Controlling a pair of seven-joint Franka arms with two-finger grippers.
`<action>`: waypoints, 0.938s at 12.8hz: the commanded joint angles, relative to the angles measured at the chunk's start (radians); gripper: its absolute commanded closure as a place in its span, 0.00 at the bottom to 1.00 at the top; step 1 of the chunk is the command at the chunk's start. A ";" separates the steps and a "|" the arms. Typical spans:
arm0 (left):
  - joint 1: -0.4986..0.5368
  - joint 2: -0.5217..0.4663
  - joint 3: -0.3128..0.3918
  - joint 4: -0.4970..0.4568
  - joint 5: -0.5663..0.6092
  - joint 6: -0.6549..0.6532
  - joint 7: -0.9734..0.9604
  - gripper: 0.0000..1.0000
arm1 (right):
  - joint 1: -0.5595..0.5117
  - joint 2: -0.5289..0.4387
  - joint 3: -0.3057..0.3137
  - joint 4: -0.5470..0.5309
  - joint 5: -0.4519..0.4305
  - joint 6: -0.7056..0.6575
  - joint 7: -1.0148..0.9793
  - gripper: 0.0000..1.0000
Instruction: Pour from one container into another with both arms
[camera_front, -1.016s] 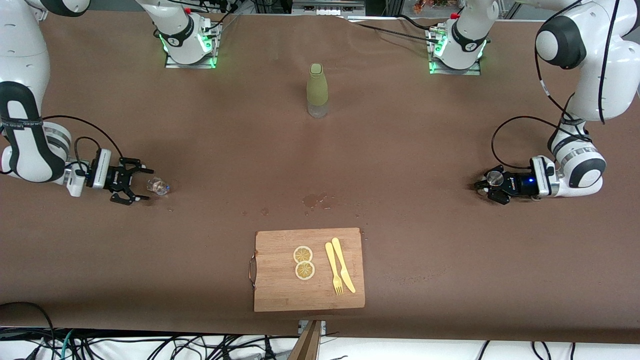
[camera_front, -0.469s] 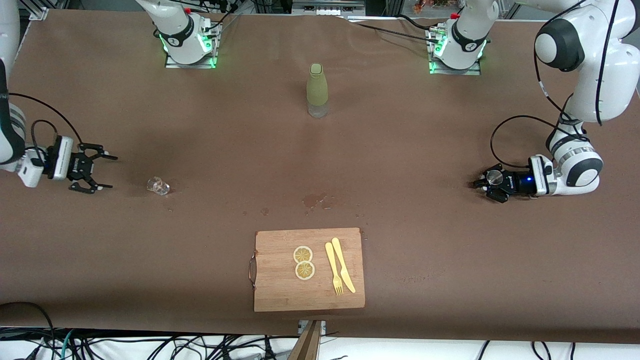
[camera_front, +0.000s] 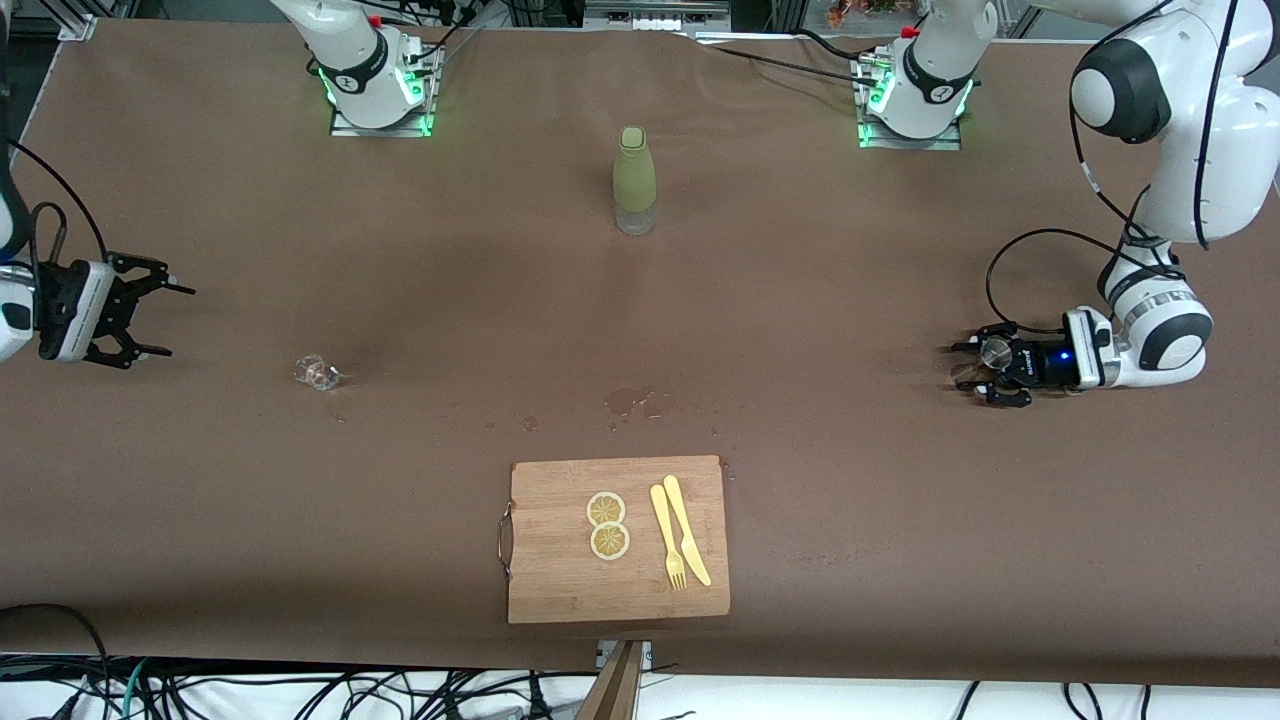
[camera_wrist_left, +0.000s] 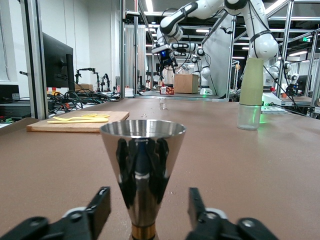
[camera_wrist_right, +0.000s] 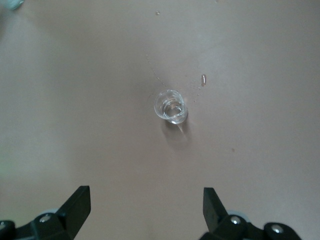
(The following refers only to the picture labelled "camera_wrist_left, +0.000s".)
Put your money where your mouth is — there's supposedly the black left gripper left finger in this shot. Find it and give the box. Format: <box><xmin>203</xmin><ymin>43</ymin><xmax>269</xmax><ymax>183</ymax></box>
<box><xmin>0</xmin><ymin>186</ymin><xmax>112</xmax><ymax>240</ymax></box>

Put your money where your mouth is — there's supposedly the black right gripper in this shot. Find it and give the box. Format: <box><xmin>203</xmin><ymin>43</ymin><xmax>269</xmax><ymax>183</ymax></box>
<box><xmin>156</xmin><ymin>49</ymin><xmax>179</xmax><ymax>81</ymax></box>

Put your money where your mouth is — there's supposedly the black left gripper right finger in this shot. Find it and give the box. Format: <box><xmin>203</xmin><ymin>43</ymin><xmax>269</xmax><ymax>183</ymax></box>
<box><xmin>186</xmin><ymin>187</ymin><xmax>280</xmax><ymax>240</ymax></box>

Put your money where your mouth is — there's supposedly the steel jigger measuring cup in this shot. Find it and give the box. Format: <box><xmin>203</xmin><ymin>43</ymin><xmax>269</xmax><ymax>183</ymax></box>
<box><xmin>99</xmin><ymin>119</ymin><xmax>187</xmax><ymax>240</ymax></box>

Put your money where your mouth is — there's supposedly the brown cardboard box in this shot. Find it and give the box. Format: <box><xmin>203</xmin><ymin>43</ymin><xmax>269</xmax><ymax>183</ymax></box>
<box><xmin>173</xmin><ymin>73</ymin><xmax>200</xmax><ymax>95</ymax></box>

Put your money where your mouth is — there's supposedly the brown table cover sheet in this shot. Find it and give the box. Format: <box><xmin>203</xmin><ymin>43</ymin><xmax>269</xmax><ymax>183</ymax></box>
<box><xmin>0</xmin><ymin>97</ymin><xmax>320</xmax><ymax>240</ymax></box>

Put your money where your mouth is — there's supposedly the white curtain sheet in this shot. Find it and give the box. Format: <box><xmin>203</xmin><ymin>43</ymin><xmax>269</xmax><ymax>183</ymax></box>
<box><xmin>202</xmin><ymin>14</ymin><xmax>235</xmax><ymax>98</ymax></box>

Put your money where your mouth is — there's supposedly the black articulated stand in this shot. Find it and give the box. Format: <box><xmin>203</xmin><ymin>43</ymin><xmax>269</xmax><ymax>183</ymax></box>
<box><xmin>74</xmin><ymin>66</ymin><xmax>97</xmax><ymax>92</ymax></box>
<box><xmin>96</xmin><ymin>72</ymin><xmax>112</xmax><ymax>92</ymax></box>

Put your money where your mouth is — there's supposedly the green sleeved glass bottle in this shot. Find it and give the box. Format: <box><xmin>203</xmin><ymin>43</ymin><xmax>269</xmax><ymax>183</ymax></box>
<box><xmin>236</xmin><ymin>56</ymin><xmax>265</xmax><ymax>131</ymax></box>

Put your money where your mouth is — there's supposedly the wooden cutting board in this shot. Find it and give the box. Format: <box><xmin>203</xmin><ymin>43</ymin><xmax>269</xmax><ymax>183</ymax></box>
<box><xmin>26</xmin><ymin>110</ymin><xmax>130</xmax><ymax>134</ymax></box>

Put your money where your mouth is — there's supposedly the yellow plastic knife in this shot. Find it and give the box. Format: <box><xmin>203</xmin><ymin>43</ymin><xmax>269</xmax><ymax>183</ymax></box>
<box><xmin>46</xmin><ymin>118</ymin><xmax>109</xmax><ymax>125</ymax></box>

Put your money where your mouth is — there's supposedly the yellow plastic fork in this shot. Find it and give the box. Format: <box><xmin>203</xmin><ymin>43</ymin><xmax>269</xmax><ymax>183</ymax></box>
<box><xmin>51</xmin><ymin>115</ymin><xmax>101</xmax><ymax>121</ymax></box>

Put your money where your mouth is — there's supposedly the black computer monitor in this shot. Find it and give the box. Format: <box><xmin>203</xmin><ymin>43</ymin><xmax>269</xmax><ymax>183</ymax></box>
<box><xmin>41</xmin><ymin>31</ymin><xmax>76</xmax><ymax>91</ymax></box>

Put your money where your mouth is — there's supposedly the black equipment box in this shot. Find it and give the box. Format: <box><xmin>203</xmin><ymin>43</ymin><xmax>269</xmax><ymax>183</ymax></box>
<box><xmin>0</xmin><ymin>84</ymin><xmax>20</xmax><ymax>105</ymax></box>

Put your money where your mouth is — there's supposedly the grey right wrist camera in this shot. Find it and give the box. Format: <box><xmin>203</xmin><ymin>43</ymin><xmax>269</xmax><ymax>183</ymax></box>
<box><xmin>151</xmin><ymin>44</ymin><xmax>173</xmax><ymax>55</ymax></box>

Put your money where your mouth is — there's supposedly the aluminium frame post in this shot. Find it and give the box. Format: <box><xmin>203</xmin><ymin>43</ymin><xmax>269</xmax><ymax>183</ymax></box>
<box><xmin>276</xmin><ymin>0</ymin><xmax>295</xmax><ymax>100</ymax></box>
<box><xmin>23</xmin><ymin>0</ymin><xmax>49</xmax><ymax>120</ymax></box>
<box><xmin>119</xmin><ymin>0</ymin><xmax>126</xmax><ymax>99</ymax></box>

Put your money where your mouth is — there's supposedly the black cable bundle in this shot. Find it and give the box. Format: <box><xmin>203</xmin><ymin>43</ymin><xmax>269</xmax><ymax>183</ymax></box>
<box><xmin>47</xmin><ymin>89</ymin><xmax>121</xmax><ymax>111</ymax></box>

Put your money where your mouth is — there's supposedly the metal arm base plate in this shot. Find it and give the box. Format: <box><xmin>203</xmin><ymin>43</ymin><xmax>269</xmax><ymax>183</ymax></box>
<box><xmin>261</xmin><ymin>102</ymin><xmax>288</xmax><ymax>115</ymax></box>

